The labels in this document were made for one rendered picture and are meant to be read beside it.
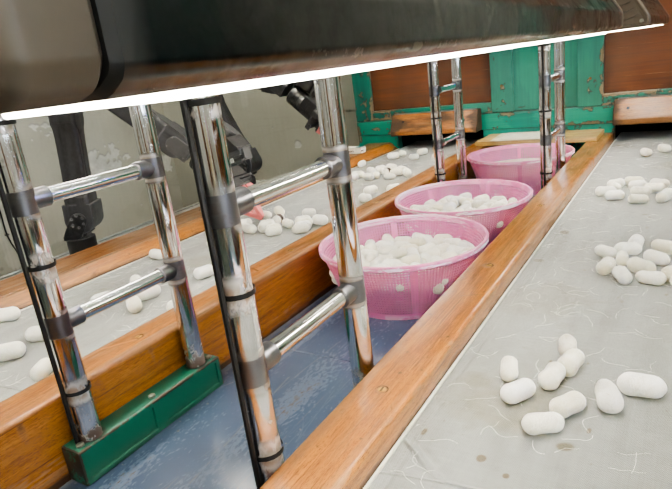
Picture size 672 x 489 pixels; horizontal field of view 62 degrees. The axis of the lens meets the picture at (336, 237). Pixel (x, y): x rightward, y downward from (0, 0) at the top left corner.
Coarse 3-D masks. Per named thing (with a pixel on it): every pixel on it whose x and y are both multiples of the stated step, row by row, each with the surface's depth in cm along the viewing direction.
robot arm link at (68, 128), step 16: (80, 112) 121; (64, 128) 118; (80, 128) 121; (64, 144) 120; (80, 144) 121; (64, 160) 121; (80, 160) 121; (64, 176) 122; (80, 176) 122; (64, 208) 123; (80, 208) 123; (96, 208) 126; (96, 224) 127
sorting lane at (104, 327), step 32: (384, 160) 178; (416, 160) 171; (320, 192) 144; (256, 224) 121; (192, 256) 104; (256, 256) 99; (96, 288) 94; (192, 288) 88; (32, 320) 83; (96, 320) 80; (128, 320) 79; (32, 352) 72; (0, 384) 65; (32, 384) 64
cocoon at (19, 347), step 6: (12, 342) 71; (18, 342) 71; (0, 348) 70; (6, 348) 70; (12, 348) 70; (18, 348) 70; (24, 348) 71; (0, 354) 70; (6, 354) 70; (12, 354) 70; (18, 354) 70; (0, 360) 70; (6, 360) 71
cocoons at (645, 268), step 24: (600, 192) 108; (648, 192) 104; (600, 264) 73; (624, 264) 74; (648, 264) 71; (504, 360) 54; (576, 360) 52; (528, 384) 49; (552, 384) 50; (600, 384) 48; (624, 384) 48; (648, 384) 47; (552, 408) 46; (576, 408) 46; (600, 408) 46; (528, 432) 45; (552, 432) 44
